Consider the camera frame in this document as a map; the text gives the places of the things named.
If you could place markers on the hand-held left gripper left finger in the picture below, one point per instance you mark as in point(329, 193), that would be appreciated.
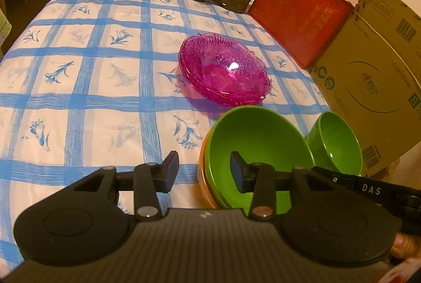
point(167, 171)

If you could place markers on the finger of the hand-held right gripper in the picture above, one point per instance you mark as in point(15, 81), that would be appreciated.
point(324, 174)

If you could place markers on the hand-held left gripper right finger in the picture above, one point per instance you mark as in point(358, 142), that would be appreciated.
point(238, 171)

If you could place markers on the green plastic bowl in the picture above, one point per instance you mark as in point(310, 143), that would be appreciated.
point(335, 145)
point(256, 138)

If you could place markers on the orange plastic bowl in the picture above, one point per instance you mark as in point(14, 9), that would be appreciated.
point(205, 177)

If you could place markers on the purple transparent plate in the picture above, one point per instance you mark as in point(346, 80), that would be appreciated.
point(223, 69)
point(189, 74)
point(227, 103)

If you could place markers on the person's right hand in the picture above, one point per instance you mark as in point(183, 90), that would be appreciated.
point(409, 245)

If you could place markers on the large cardboard box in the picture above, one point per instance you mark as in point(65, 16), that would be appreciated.
point(368, 89)

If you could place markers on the blue checked tablecloth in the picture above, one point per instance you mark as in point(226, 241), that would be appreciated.
point(98, 72)

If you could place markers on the red tote bag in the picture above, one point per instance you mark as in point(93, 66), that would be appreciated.
point(296, 16)

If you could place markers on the pale checked cloth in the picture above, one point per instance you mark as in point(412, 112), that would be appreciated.
point(4, 23)

